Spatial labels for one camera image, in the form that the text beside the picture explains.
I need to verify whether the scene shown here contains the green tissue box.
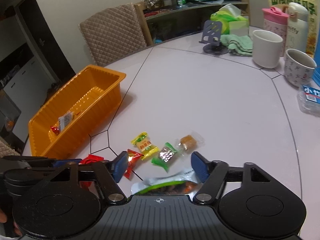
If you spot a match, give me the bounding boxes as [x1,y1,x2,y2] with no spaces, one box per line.
[210,4,249,35]

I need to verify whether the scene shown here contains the green snack packet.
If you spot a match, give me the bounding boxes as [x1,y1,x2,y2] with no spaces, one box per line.
[131,167,204,197]

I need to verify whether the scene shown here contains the person's left hand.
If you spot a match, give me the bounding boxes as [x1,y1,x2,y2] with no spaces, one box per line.
[0,208,22,236]

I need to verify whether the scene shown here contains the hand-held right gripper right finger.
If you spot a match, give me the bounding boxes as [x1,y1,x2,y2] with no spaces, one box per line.
[191,151,272,204]

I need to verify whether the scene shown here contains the green cloth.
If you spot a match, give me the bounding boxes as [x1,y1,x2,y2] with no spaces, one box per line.
[220,34,253,57]

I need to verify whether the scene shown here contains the clear brown candy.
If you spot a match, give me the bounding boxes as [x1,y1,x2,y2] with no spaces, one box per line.
[174,131,205,157]

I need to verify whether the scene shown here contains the wooden shelf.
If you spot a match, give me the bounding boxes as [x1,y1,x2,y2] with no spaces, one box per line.
[134,0,250,47]

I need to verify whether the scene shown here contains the orange plastic tray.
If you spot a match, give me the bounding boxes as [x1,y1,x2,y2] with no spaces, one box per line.
[28,64,127,160]

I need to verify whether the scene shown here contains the clear pack with blue label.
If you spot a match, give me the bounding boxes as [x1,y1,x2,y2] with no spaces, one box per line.
[297,85,320,117]

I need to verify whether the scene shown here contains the red and silver candy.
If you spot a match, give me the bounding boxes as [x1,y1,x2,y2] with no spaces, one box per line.
[124,149,142,180]

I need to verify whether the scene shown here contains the patterned white cup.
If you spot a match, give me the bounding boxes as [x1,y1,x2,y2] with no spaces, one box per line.
[284,49,317,87]

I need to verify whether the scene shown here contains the beige quilted chair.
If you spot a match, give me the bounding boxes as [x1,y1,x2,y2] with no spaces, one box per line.
[79,2,147,68]
[0,137,21,157]

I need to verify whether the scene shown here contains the green and silver candy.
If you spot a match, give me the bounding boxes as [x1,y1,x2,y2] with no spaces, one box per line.
[151,142,178,173]

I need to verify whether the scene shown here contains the white thermos bottle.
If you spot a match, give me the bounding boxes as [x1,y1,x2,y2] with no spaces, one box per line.
[285,2,309,55]

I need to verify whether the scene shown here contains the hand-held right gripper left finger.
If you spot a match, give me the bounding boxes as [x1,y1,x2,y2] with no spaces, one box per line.
[50,151,129,205]

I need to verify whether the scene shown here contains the red scissors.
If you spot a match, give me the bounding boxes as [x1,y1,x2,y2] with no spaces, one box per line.
[144,9,171,17]

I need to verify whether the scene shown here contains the grey phone stand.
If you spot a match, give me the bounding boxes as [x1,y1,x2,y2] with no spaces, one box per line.
[199,20,229,54]

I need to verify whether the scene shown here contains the grey snack packet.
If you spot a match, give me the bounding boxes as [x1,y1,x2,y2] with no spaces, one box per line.
[58,112,75,132]

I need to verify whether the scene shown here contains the pink lidded tumbler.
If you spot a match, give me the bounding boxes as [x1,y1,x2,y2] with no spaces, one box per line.
[262,7,290,55]

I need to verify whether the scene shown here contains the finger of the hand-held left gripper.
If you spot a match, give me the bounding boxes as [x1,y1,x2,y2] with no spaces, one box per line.
[0,156,83,167]
[4,166,62,185]

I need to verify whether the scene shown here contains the yellow candy packet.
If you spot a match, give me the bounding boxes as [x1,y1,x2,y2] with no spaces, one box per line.
[131,132,160,161]

